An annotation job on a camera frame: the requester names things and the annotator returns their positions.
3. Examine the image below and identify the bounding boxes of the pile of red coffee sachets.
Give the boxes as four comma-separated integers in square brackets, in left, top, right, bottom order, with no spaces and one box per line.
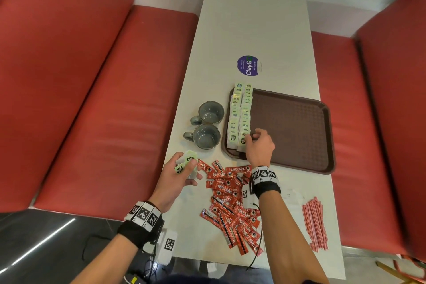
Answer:
[196,159,264,257]

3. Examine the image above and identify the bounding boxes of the person's right hand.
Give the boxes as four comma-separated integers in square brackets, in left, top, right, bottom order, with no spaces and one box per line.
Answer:
[245,128,276,170]

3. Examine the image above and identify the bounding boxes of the orange metal frame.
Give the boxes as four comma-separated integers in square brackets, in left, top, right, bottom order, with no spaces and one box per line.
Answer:
[376,254,426,284]

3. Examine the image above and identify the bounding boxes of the black wristband with marker tags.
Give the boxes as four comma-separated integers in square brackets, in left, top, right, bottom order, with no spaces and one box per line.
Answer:
[117,201,164,250]
[250,165,282,200]

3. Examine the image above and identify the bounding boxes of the person's left forearm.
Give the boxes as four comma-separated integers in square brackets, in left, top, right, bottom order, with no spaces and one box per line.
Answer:
[70,232,141,284]

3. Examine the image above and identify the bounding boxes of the person's left hand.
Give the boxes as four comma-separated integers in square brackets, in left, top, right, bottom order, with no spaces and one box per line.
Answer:
[148,152,203,213]

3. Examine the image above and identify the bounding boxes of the person's right forearm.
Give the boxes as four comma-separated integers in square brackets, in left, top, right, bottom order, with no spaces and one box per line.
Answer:
[258,191,330,284]

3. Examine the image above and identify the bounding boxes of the purple round sticker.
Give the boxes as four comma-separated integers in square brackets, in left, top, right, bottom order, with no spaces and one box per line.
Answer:
[237,55,263,77]

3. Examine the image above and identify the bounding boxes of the red bench backrest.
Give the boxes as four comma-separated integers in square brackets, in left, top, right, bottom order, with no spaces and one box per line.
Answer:
[0,0,136,213]
[354,0,426,262]

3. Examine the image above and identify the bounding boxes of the brown plastic tray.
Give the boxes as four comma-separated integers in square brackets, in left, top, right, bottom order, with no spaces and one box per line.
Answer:
[221,87,336,175]

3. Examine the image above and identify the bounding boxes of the rows of green tea packets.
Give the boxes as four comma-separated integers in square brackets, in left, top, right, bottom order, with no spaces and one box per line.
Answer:
[226,82,254,153]

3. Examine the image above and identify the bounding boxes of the pile of red sugar sticks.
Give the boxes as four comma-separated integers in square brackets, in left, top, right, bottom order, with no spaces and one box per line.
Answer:
[302,196,329,253]

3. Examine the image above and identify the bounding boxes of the black yellow device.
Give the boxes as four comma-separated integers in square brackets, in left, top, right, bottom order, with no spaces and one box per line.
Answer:
[124,272,148,284]

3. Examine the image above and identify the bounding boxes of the red bench seat cushion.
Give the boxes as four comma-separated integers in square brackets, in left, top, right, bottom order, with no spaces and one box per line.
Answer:
[311,31,406,255]
[33,4,200,222]

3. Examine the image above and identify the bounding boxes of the grey ceramic cup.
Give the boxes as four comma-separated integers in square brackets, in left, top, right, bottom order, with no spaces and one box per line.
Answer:
[190,101,225,126]
[183,124,221,150]

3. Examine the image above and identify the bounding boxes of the white marker card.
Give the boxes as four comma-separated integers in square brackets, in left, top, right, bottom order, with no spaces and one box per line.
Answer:
[241,183,256,210]
[156,229,178,265]

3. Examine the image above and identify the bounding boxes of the black cable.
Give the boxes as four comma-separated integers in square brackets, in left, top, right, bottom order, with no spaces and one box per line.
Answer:
[246,203,264,271]

